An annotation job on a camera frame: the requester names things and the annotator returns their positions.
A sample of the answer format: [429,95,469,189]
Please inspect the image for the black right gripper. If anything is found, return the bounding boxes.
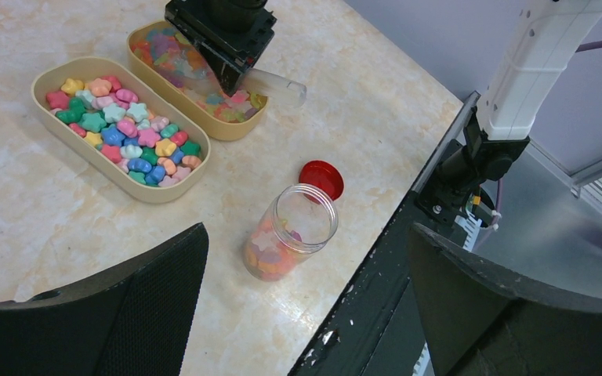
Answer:
[164,1,277,96]

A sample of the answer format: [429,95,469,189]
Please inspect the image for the beige tray translucent candies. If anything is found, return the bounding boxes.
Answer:
[127,21,268,141]

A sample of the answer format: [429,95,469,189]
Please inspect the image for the red jar lid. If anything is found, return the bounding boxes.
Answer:
[298,160,345,201]

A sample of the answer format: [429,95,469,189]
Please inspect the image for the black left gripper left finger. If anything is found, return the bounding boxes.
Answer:
[0,223,209,375]

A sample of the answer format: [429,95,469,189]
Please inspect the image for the clear plastic jar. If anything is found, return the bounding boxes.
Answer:
[243,183,339,281]

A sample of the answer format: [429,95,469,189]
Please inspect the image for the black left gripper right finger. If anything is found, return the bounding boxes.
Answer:
[408,223,602,375]

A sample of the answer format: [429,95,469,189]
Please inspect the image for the beige tray opaque candies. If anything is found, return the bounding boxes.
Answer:
[31,56,211,204]

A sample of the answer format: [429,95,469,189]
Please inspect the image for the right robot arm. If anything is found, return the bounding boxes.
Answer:
[164,1,602,223]

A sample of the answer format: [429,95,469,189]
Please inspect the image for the clear plastic scoop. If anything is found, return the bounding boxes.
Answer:
[175,58,307,107]

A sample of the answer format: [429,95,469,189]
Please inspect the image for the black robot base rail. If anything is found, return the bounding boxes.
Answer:
[289,92,480,375]

